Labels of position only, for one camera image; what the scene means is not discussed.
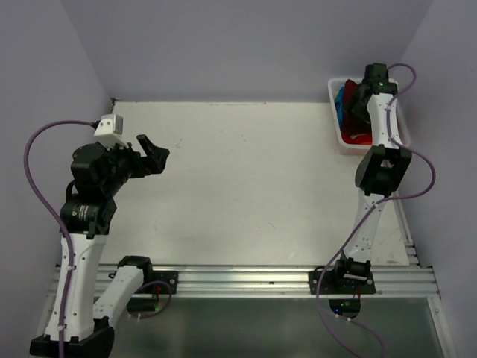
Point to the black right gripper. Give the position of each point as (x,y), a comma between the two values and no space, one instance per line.
(354,106)

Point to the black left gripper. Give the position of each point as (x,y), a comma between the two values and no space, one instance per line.
(143,165)

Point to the dark red t shirt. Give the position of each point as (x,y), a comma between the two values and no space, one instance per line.
(351,124)

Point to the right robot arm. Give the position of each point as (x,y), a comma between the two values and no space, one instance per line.
(378,175)

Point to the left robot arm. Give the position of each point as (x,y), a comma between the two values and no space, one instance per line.
(81,326)

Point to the blue t shirt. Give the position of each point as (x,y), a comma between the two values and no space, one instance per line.
(340,101)

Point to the orange red t shirt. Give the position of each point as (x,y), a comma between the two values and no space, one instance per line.
(355,138)

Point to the white plastic basket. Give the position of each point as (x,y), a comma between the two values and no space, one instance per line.
(386,151)

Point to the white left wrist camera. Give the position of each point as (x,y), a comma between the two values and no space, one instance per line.
(109,132)

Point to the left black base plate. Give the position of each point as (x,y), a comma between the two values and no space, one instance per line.
(159,282)

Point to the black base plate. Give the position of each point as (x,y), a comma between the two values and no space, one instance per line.
(159,282)
(331,285)

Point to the aluminium mounting rail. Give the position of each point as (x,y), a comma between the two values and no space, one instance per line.
(290,281)

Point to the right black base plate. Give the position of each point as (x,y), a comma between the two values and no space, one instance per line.
(331,285)

